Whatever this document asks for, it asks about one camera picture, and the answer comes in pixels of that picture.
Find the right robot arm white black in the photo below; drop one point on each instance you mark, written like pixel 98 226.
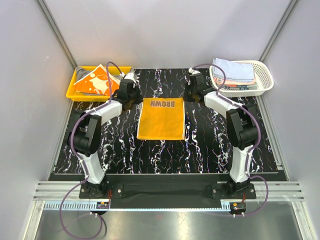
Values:
pixel 243 130

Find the yellow plastic bin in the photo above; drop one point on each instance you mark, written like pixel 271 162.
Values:
pixel 117 72

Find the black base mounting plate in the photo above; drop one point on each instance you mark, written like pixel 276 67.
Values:
pixel 145 202

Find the left small electronics board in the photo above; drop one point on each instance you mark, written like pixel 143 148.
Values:
pixel 103 205

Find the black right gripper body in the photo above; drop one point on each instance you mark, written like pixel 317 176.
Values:
pixel 189 93

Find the brown yellow bear towel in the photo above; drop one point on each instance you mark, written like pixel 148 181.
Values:
pixel 162 119

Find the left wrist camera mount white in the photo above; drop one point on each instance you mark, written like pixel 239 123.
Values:
pixel 132 77

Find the white perforated plastic basket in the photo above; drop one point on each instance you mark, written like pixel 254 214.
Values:
pixel 263 77

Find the pink folded towel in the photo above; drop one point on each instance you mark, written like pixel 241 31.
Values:
pixel 228 82

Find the orange white patterned towel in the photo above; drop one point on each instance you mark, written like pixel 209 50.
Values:
pixel 97 83

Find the aluminium frame rail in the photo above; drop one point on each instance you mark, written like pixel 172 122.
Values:
pixel 257 190

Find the grey towel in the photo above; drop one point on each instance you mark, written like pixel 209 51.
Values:
pixel 81 73

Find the white waffle towel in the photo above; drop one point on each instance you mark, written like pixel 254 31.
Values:
pixel 235 71

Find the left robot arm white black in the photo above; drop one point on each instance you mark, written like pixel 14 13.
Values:
pixel 84 134

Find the small electronics board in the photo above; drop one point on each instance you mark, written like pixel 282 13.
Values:
pixel 103 205
pixel 238 207

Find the patterned folded towel in basket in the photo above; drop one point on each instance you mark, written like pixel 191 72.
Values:
pixel 240 87

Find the white slotted cable duct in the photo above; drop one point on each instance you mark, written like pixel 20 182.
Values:
pixel 70 205

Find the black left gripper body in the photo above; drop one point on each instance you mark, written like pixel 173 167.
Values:
pixel 134 98

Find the right small electronics board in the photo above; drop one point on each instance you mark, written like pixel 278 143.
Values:
pixel 238 207

